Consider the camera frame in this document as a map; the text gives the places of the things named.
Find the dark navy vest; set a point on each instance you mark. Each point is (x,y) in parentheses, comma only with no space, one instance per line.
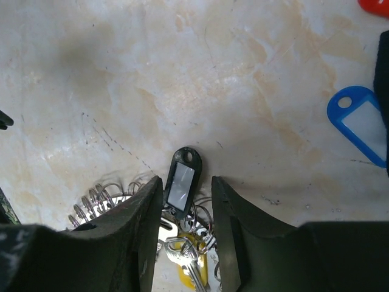
(380,82)

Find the silver key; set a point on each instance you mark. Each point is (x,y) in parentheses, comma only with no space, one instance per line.
(173,253)

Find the black key tag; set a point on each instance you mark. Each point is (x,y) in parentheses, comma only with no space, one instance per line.
(182,181)

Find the red key tag left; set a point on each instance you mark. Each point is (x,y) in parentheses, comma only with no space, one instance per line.
(375,7)

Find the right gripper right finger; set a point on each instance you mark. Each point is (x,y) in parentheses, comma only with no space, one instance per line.
(257,252)

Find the blue key tag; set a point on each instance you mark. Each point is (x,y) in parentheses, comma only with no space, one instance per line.
(355,112)

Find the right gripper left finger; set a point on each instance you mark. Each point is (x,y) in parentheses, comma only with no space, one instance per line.
(121,237)

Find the yellow key tag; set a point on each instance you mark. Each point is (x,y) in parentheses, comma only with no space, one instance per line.
(193,273)

